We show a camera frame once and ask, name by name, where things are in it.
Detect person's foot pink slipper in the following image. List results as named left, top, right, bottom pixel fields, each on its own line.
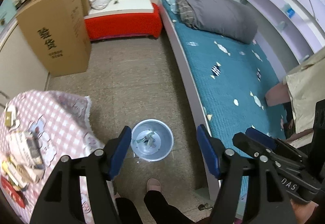
left=146, top=178, right=161, bottom=192

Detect teal toothpaste box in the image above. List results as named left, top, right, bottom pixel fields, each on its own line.
left=136, top=131, right=156, bottom=149

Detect newspaper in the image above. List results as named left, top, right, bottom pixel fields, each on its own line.
left=6, top=131, right=45, bottom=183

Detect grey folded quilt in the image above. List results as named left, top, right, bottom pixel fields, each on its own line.
left=176, top=0, right=258, bottom=44

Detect white curved base cabinet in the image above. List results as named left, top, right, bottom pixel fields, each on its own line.
left=0, top=18, right=50, bottom=110

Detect large brown cardboard box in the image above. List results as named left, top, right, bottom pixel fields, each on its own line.
left=16, top=0, right=91, bottom=77

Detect pink checkered tablecloth table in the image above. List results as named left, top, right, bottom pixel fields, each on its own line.
left=1, top=90, right=104, bottom=223

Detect red covered low bench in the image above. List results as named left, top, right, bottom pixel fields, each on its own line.
left=84, top=0, right=163, bottom=41

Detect red snack packet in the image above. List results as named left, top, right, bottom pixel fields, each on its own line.
left=1, top=176, right=25, bottom=209

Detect right hand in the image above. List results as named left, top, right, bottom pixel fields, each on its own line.
left=290, top=199, right=319, bottom=224

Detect blue plastic trash bucket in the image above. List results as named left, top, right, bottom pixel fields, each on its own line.
left=130, top=119, right=174, bottom=162

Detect beige hanging shirt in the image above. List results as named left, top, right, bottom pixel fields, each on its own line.
left=284, top=49, right=325, bottom=133

